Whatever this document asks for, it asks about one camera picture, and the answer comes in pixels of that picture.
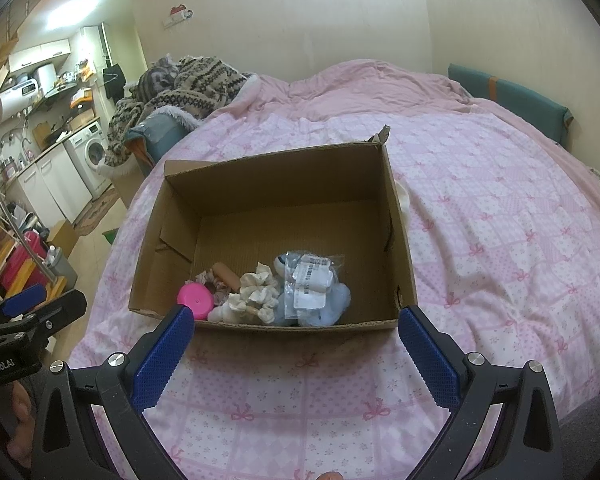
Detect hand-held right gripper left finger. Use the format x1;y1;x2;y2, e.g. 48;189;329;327
30;305;196;480

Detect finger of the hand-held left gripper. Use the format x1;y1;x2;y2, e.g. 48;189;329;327
0;290;88;356
0;284;48;331

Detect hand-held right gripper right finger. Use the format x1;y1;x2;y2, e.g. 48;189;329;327
397;306;563;480

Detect pink makeup sponge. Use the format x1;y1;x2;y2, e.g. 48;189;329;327
176;282;215;322

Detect beige frilly scrunchie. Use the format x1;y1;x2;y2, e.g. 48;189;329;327
195;269;236;306

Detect skin-coloured foam tube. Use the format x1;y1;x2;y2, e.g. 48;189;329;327
212;261;242;292

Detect white frilly scrunchie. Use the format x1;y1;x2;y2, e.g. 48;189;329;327
207;262;281;326

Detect clear plastic packet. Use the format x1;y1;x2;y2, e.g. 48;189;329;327
282;251;345;322

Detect person's left hand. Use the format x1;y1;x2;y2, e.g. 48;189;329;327
10;382;37;467

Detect pink suitcase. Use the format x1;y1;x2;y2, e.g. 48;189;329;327
2;230;48;286

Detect metal handrail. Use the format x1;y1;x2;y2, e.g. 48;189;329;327
0;170;56;286

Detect grey trash can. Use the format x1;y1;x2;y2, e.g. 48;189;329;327
45;245;78;286

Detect small cardboard box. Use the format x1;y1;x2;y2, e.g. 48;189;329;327
47;220;76;256

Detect patterned floor rug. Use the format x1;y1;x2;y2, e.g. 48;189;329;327
72;192;123;238

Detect light blue plush toy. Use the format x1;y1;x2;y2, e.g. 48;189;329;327
272;255;352;328

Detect pink patterned quilt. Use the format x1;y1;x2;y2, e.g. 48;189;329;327
67;60;600;480

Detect white kitchen cabinets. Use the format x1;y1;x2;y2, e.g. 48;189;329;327
17;147;93;228

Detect white washing machine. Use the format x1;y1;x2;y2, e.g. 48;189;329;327
64;120;112;198

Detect person's grey trouser leg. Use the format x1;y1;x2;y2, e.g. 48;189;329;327
557;400;600;480

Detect white water heater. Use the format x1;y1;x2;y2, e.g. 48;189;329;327
0;82;43;123

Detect teal cushion with orange edge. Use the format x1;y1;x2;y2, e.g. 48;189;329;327
125;112;188;166

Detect white kitchen appliance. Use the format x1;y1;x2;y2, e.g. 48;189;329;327
32;63;58;93

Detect black hanging garment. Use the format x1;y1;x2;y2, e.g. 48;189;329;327
102;62;126;101

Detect brown patterned fleece blanket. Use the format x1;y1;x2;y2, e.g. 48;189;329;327
102;55;258;176

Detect teal headboard cushion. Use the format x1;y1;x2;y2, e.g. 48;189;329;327
447;63;573;148

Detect white wall cabinet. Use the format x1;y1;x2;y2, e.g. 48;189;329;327
7;37;73;73

